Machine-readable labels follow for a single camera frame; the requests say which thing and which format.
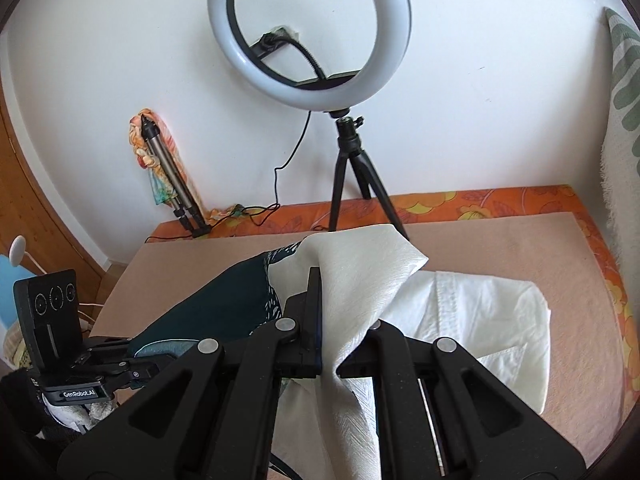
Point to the orange floral bedsheet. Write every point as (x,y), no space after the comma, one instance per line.
(450,205)

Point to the beige blanket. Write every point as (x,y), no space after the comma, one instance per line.
(500,245)

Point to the folded tripod with colourful scarf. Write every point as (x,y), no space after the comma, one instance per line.
(140,145)

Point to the folded metal tripod stand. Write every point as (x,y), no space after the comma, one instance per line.
(165,165)

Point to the white garment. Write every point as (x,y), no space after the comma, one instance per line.
(360,280)

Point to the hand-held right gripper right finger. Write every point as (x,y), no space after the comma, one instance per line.
(365,360)

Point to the dark green printed cloth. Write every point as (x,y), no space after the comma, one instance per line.
(225,295)

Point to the folded white clothes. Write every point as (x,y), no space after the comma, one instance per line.
(490,310)

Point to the woven basket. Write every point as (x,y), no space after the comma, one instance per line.
(17,355)

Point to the light blue box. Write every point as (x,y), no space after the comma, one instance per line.
(12,290)

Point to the black tripod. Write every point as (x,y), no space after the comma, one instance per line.
(347,155)

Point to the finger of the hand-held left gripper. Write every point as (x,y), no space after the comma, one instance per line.
(145,366)
(107,344)

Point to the wooden door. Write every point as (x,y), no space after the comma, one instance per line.
(40,210)

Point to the green striped pillow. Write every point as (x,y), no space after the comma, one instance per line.
(625,110)

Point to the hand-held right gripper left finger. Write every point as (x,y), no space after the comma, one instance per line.
(315,310)

